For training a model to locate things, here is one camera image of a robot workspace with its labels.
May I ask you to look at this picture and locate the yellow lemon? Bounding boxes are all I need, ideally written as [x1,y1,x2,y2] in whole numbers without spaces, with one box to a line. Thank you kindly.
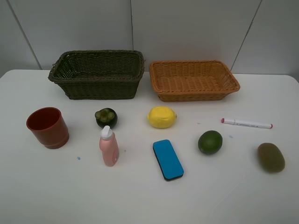
[147,106,177,129]

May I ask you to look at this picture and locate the pink bottle white cap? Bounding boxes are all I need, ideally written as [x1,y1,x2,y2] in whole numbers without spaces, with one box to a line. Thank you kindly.
[99,126,119,167]

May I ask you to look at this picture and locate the dark purple mangosteen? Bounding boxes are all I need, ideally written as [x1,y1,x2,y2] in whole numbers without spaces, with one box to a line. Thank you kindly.
[95,108,118,129]

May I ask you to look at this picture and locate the white marker pink caps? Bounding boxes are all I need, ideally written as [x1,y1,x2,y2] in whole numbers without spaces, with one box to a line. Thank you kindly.
[221,118,273,129]

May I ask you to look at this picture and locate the brown kiwi fruit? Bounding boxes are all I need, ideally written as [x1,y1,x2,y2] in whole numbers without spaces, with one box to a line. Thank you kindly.
[257,143,285,173]

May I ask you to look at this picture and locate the blue whiteboard eraser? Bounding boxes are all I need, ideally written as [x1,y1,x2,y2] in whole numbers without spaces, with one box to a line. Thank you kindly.
[153,140,184,181]

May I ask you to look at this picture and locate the green lime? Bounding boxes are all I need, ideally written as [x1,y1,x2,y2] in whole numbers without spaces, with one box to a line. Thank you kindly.
[198,130,223,155]

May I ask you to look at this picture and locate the orange wicker basket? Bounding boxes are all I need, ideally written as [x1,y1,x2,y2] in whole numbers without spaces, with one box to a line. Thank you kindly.
[149,60,240,102]

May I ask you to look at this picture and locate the dark brown wicker basket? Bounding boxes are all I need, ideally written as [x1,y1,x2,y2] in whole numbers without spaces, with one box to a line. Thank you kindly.
[48,50,144,100]

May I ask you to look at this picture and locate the red plastic cup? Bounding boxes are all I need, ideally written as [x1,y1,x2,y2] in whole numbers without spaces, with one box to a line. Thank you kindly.
[26,107,69,149]

